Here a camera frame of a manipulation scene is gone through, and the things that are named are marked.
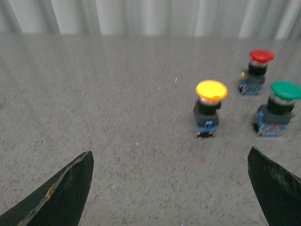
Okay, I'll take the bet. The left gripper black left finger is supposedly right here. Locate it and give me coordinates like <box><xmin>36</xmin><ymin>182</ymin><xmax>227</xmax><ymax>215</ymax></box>
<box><xmin>0</xmin><ymin>151</ymin><xmax>94</xmax><ymax>226</ymax></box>

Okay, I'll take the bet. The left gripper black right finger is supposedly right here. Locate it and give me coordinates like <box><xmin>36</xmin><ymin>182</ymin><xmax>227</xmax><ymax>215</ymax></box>
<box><xmin>247</xmin><ymin>146</ymin><xmax>301</xmax><ymax>226</ymax></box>

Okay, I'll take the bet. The white pleated curtain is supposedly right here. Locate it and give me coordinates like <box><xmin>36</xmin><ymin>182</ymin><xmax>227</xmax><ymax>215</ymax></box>
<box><xmin>0</xmin><ymin>0</ymin><xmax>301</xmax><ymax>40</ymax></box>

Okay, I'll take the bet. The green push button switch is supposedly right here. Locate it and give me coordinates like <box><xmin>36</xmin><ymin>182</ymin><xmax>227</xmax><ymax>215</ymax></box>
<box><xmin>253</xmin><ymin>80</ymin><xmax>301</xmax><ymax>137</ymax></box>

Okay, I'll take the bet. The red push button switch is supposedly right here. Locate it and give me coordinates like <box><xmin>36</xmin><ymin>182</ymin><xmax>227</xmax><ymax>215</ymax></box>
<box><xmin>238</xmin><ymin>48</ymin><xmax>275</xmax><ymax>96</ymax></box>

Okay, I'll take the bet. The yellow push button switch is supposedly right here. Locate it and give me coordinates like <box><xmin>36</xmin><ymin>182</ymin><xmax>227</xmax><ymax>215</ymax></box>
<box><xmin>193</xmin><ymin>80</ymin><xmax>228</xmax><ymax>138</ymax></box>

